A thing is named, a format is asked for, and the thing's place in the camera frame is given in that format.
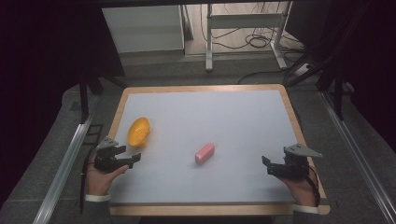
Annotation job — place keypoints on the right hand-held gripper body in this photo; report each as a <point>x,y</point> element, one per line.
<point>295,163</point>

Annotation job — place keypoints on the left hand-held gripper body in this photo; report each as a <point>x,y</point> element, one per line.
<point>106,157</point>

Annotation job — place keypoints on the yellow-orange mango fruit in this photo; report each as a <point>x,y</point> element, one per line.
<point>138,132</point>

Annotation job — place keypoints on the pink soap bar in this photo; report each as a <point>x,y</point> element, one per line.
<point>205,153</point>

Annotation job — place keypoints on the person's left hand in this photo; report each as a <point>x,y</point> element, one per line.
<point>100,182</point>

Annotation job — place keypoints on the person's right hand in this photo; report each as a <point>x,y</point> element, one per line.
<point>301,191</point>

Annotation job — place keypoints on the black metal stand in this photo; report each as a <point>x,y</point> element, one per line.
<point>337,99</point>
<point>83,99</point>

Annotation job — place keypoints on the white power strip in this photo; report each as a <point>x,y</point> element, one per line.
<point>302,69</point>

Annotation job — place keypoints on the dark curtain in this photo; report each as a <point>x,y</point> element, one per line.
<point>367,62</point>
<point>37,77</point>

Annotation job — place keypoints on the white cabinet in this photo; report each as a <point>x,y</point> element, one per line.
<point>146,28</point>

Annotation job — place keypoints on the aluminium rail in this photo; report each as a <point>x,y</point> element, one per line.
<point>63,171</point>
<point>358,155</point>

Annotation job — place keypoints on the white metal desk frame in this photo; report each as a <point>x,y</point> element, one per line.
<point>246,21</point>

